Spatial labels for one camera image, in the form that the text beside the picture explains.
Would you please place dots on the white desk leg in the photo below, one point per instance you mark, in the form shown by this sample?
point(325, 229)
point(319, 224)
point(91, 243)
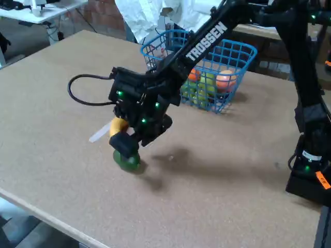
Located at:
point(52, 32)

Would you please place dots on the crumpled white sheet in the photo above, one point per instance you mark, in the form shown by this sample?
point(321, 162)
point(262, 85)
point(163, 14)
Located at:
point(139, 15)

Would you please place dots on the orange-red round toy fruit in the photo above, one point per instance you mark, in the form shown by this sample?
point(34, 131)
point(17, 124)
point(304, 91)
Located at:
point(226, 80)

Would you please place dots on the white desk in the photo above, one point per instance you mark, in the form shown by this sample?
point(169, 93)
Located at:
point(51, 10)

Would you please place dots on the round green toy fruit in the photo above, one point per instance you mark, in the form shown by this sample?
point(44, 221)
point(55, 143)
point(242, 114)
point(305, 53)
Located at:
point(129, 164)

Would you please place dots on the yellow toy banana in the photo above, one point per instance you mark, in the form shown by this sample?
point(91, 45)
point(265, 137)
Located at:
point(117, 126)

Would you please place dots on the orange toy fruit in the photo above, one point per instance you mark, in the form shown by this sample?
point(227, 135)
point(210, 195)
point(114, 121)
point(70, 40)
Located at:
point(194, 75)

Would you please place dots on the wooden bench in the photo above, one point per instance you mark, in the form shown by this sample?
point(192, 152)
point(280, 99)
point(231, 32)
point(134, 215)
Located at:
point(258, 31)

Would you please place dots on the green toy grapes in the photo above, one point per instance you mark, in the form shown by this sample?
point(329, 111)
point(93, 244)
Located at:
point(197, 94)

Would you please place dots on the small white cup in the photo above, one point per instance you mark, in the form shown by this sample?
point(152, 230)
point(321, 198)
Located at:
point(36, 11)

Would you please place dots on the long white tape strip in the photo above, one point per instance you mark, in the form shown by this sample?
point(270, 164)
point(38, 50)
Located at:
point(99, 134)

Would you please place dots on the orange label tag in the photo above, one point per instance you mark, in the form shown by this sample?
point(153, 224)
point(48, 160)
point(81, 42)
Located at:
point(323, 179)

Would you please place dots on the black metal post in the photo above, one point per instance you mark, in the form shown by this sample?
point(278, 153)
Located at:
point(323, 227)

